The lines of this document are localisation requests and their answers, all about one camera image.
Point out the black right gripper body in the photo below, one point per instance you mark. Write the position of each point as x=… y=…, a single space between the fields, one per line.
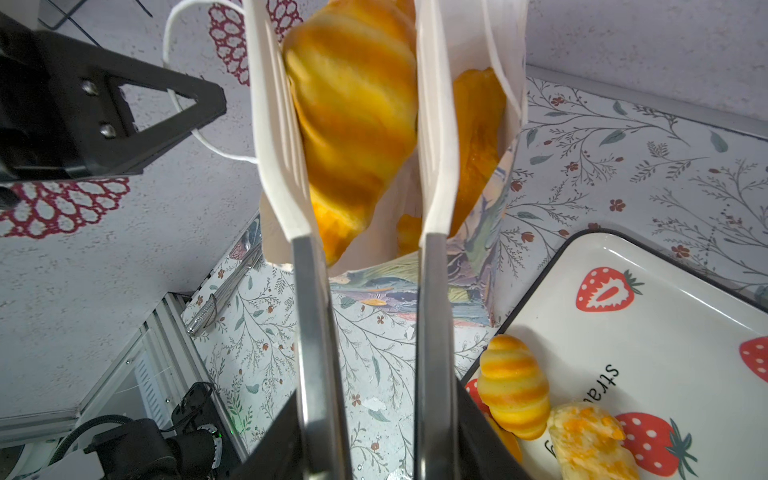
x=482 y=455

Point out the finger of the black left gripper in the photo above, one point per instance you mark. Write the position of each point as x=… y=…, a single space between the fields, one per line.
x=63 y=116

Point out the white metal serving tongs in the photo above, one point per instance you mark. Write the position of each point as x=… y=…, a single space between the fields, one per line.
x=321 y=414

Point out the floral paper gift bag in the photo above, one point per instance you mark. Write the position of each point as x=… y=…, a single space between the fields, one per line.
x=282 y=166

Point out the striped croissant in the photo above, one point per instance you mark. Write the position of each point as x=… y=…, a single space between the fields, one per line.
x=509 y=441
x=352 y=70
x=514 y=387
x=409 y=230

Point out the long twisted orange bread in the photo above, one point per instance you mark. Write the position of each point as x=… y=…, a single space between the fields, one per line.
x=479 y=106

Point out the flaky pastry middle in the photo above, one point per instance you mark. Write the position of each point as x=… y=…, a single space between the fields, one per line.
x=588 y=443

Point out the white strawberry serving tray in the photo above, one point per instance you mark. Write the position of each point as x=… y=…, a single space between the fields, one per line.
x=678 y=360

